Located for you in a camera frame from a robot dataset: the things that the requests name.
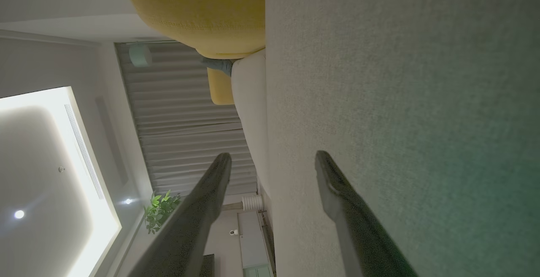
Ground white ribbed cylinder vase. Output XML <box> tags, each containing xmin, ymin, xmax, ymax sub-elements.
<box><xmin>241</xmin><ymin>195</ymin><xmax>265</xmax><ymax>211</ymax></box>

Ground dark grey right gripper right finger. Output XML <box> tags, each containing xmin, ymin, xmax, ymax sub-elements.
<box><xmin>314</xmin><ymin>151</ymin><xmax>419</xmax><ymax>277</ymax></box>

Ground large grey fabric sofa seat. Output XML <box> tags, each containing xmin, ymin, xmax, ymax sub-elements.
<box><xmin>265</xmin><ymin>0</ymin><xmax>540</xmax><ymax>277</ymax></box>

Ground grey pleated curtain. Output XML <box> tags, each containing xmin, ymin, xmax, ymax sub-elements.
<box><xmin>115</xmin><ymin>41</ymin><xmax>259</xmax><ymax>197</ymax></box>

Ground blue-grey cloth item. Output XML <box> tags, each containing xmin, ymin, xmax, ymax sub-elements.
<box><xmin>200</xmin><ymin>57</ymin><xmax>235</xmax><ymax>77</ymax></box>

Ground small yellow sofa back cushion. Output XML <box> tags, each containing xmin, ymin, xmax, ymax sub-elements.
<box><xmin>206</xmin><ymin>68</ymin><xmax>235</xmax><ymax>106</ymax></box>

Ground black flat screen TV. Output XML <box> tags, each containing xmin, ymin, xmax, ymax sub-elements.
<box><xmin>199</xmin><ymin>254</ymin><xmax>215</xmax><ymax>277</ymax></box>

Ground long grey sofa seat cushion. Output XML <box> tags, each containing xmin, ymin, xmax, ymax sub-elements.
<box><xmin>231</xmin><ymin>49</ymin><xmax>270</xmax><ymax>193</ymax></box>

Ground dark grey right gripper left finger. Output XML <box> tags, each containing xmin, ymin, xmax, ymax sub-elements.
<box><xmin>128</xmin><ymin>153</ymin><xmax>232</xmax><ymax>277</ymax></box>

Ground green leafy house plant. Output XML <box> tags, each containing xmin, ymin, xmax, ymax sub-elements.
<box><xmin>144</xmin><ymin>190</ymin><xmax>182</xmax><ymax>235</ymax></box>

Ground large yellow sofa back cushion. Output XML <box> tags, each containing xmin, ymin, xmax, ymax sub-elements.
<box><xmin>122</xmin><ymin>0</ymin><xmax>266</xmax><ymax>60</ymax></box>

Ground grey and mint TV cabinet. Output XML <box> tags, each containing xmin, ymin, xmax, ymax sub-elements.
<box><xmin>236</xmin><ymin>211</ymin><xmax>275</xmax><ymax>277</ymax></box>

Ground long white ceiling air vent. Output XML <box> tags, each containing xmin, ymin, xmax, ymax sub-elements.
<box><xmin>64</xmin><ymin>103</ymin><xmax>105</xmax><ymax>201</ymax></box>

